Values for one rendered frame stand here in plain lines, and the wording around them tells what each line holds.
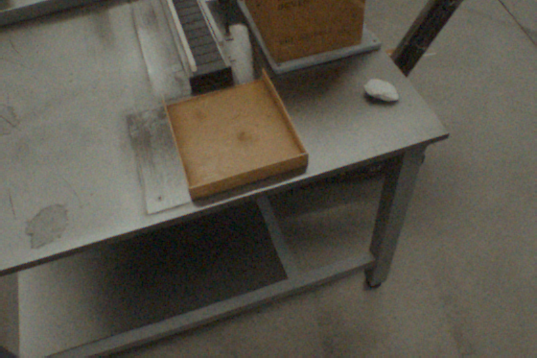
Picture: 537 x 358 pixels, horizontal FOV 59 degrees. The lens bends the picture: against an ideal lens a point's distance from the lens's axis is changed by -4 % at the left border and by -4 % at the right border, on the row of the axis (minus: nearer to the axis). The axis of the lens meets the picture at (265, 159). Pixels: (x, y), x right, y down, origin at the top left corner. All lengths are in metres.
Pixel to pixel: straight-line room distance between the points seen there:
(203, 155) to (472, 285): 1.18
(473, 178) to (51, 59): 1.67
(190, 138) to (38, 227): 0.38
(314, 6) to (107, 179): 0.62
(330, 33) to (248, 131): 0.34
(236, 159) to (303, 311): 0.85
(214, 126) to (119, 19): 0.57
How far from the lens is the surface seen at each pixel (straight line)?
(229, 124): 1.15
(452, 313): 1.86
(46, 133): 1.29
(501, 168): 2.28
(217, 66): 1.24
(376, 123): 1.16
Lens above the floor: 1.66
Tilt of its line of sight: 50 degrees down
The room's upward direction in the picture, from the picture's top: 5 degrees counter-clockwise
